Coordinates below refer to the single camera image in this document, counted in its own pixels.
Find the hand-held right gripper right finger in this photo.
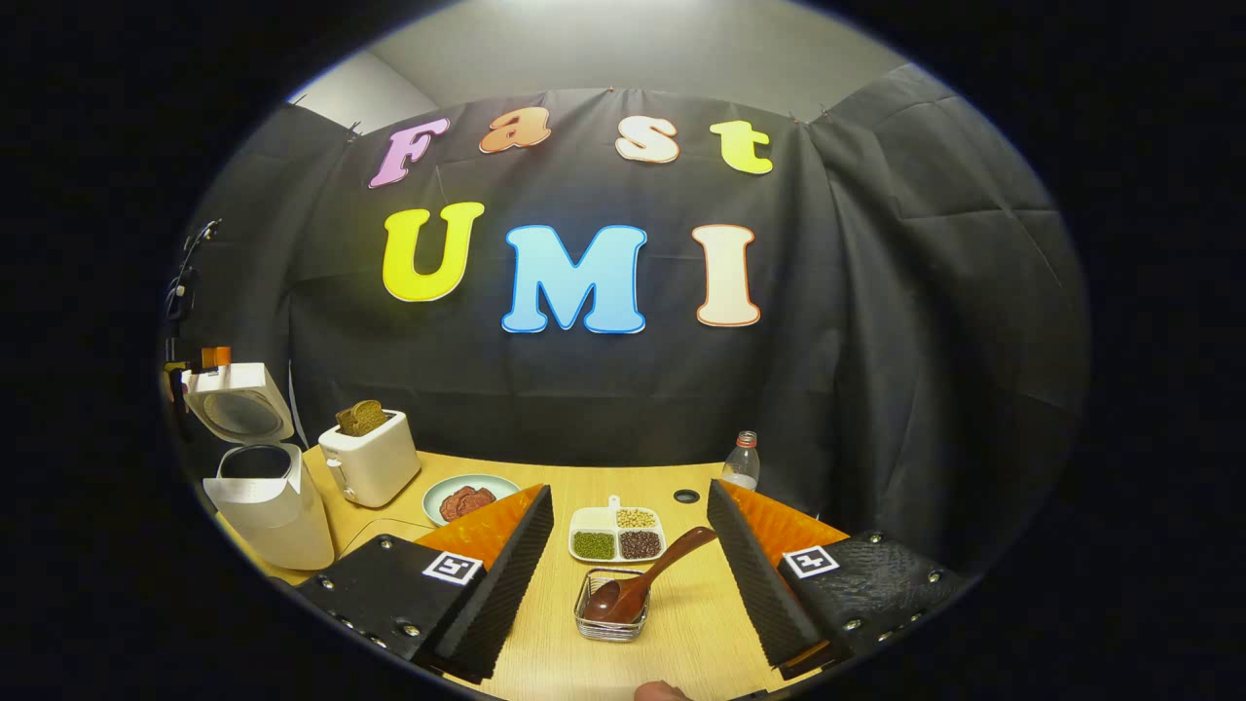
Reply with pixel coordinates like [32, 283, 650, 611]
[706, 479, 970, 680]

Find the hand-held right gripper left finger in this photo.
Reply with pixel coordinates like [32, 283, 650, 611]
[297, 484, 556, 683]

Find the brown wooden spoon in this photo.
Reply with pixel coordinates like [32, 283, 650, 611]
[582, 527, 718, 625]

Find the metal wire chopstick holder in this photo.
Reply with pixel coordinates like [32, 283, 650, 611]
[573, 569, 651, 644]

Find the cream box of rice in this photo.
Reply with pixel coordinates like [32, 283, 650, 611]
[336, 519, 434, 562]

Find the white rice cooker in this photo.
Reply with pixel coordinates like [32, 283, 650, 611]
[183, 362, 337, 572]

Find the light green plate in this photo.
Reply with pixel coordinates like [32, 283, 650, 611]
[421, 474, 523, 528]

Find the clear plastic water bottle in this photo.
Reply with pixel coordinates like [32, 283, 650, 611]
[720, 431, 761, 493]

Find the white divided dish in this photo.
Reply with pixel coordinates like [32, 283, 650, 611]
[568, 496, 668, 565]

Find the brown bread slice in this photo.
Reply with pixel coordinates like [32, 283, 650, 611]
[336, 399, 388, 437]

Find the white toaster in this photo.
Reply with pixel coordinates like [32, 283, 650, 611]
[318, 409, 422, 509]

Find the black backdrop cloth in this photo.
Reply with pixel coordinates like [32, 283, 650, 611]
[161, 63, 1091, 575]

